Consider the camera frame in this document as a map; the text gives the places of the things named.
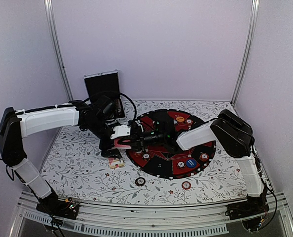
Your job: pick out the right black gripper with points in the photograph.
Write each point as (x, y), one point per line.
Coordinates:
(137, 138)

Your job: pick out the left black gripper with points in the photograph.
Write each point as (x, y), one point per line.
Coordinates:
(104, 146)

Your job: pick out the orange big blind button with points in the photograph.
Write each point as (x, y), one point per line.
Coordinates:
(180, 119)

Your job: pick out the orange chips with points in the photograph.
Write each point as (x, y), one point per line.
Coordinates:
(138, 153)
(203, 157)
(189, 122)

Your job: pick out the red playing card deck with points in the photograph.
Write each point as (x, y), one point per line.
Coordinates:
(119, 146)

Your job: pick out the blue small blind button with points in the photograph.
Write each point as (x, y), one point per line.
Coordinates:
(191, 163)

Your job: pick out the dark red chip stack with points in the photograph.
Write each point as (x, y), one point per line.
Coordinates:
(140, 181)

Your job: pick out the orange chip stack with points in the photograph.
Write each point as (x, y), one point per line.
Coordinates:
(186, 185)

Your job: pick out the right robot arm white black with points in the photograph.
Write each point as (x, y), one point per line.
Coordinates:
(236, 138)

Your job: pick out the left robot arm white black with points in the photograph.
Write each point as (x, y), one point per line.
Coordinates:
(16, 125)

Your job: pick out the round red black poker mat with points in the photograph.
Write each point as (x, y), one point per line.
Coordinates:
(164, 163)

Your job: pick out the aluminium poker case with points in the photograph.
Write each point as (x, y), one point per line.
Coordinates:
(108, 82)

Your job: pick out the playing card box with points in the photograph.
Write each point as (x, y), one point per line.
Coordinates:
(115, 163)

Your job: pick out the floral white table cloth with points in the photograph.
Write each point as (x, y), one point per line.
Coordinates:
(75, 168)

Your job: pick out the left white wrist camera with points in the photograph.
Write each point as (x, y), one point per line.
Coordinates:
(120, 131)

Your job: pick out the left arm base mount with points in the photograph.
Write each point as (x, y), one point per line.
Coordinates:
(60, 208)

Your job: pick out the front aluminium rail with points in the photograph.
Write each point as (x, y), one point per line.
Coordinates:
(98, 219)

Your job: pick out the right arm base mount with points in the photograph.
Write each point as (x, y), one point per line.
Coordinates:
(255, 212)

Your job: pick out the left aluminium frame post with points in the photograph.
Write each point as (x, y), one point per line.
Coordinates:
(56, 46)

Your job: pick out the aluminium frame post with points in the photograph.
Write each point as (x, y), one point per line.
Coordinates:
(247, 49)
(56, 46)

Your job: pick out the right aluminium frame post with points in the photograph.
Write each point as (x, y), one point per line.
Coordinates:
(247, 49)

